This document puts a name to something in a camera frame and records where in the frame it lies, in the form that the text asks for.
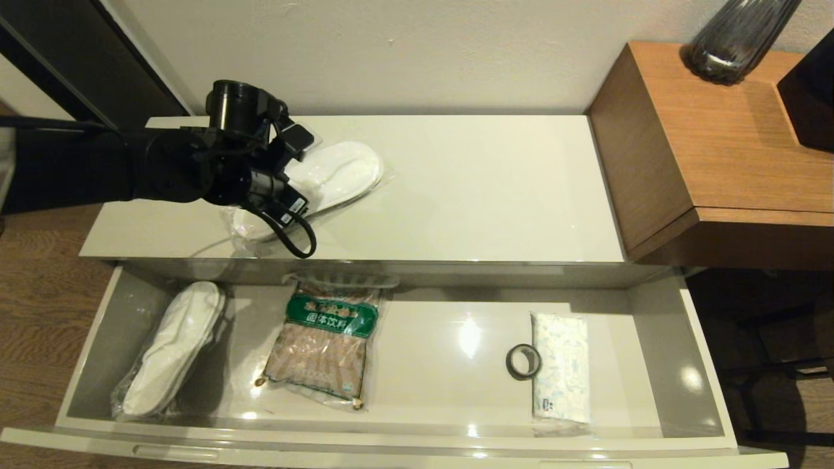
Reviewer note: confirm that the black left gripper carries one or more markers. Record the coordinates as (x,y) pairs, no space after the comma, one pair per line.
(260,185)

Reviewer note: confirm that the white slippers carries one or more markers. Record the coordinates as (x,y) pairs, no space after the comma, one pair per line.
(345,169)
(172,352)

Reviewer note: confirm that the black tape roll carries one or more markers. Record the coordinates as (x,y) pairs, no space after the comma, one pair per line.
(509,362)

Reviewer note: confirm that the white tissue pack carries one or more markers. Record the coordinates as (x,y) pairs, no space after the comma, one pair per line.
(563,371)

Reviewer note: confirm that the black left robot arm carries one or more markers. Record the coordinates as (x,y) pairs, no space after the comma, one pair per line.
(130,169)

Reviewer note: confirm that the white glossy drawer cabinet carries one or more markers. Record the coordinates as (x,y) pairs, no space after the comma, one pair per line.
(488,182)

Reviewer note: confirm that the drink sachet bag green label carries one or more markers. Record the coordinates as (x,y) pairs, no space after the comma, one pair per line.
(326,352)

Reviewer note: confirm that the dark door panel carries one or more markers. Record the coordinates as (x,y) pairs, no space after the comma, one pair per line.
(78,58)

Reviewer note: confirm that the brown wooden side cabinet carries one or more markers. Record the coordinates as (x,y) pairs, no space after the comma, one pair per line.
(717,143)

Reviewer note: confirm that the grey ribbed glass vase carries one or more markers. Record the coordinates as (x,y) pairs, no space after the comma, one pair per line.
(736,39)

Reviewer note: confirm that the black box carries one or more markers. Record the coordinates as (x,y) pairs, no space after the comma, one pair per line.
(814,98)

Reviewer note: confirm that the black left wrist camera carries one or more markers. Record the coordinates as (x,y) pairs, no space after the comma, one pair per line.
(300,142)

